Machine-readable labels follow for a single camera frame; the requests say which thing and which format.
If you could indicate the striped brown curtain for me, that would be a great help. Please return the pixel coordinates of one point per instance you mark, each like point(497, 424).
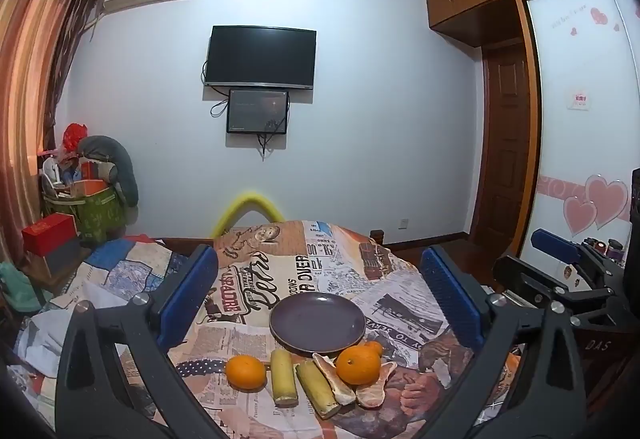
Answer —
point(30, 94)

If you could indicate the newspaper print blanket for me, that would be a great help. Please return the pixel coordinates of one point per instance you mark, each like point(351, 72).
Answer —
point(300, 264)

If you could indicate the black wall television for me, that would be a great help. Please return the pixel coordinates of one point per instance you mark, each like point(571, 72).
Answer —
point(261, 56)

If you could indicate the white cloth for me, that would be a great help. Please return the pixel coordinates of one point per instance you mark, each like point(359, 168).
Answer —
point(35, 344)

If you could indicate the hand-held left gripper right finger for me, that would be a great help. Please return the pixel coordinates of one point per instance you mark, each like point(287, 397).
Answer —
point(450, 294)

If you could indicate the round orange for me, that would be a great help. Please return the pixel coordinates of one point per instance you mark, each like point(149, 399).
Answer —
point(245, 372)

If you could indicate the red wardrobe sticker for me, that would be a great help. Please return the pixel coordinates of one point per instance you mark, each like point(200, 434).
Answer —
point(580, 100)

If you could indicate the large orange with stem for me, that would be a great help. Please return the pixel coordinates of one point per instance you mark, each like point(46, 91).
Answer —
point(357, 365)

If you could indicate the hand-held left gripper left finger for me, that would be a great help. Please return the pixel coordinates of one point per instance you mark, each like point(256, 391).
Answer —
point(190, 299)

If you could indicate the small orange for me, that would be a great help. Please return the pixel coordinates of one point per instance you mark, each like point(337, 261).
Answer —
point(375, 348)

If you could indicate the red gift box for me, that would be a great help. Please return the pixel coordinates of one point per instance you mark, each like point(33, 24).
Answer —
point(50, 231)

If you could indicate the white heart-print wardrobe door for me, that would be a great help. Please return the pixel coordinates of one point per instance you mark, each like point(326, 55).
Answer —
point(575, 144)

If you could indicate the teal bag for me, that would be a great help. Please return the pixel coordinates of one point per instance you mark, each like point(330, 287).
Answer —
point(15, 289)

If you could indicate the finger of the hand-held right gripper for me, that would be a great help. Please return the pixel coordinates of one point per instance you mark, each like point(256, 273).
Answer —
point(552, 244)
point(525, 276)

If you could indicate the white box with sticker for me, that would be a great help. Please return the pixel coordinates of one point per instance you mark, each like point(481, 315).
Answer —
point(569, 275)

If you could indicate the yellow foam tube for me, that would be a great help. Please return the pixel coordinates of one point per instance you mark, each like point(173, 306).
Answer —
point(247, 201)

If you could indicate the green bag of clutter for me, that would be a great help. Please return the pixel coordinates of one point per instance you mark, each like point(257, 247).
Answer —
point(100, 214)

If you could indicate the dark purple plate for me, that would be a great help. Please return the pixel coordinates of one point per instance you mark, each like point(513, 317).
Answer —
point(317, 321)

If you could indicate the orange peel piece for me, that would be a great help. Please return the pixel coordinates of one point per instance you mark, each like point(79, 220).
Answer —
point(375, 391)
point(332, 379)

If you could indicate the brown wooden door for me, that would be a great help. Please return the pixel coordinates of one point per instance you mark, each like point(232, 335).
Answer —
point(507, 144)

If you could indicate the red plastic bag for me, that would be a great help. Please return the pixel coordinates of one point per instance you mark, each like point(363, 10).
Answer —
point(75, 136)

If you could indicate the orange cardboard box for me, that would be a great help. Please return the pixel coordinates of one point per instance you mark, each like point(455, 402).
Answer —
point(90, 188)

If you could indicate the blue patchwork quilt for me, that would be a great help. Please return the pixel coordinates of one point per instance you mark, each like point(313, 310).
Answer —
point(120, 264)

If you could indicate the small black wall monitor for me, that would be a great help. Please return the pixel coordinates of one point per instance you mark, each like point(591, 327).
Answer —
point(257, 111)

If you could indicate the grey pillow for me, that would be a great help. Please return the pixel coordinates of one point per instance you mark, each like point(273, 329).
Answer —
point(112, 154)

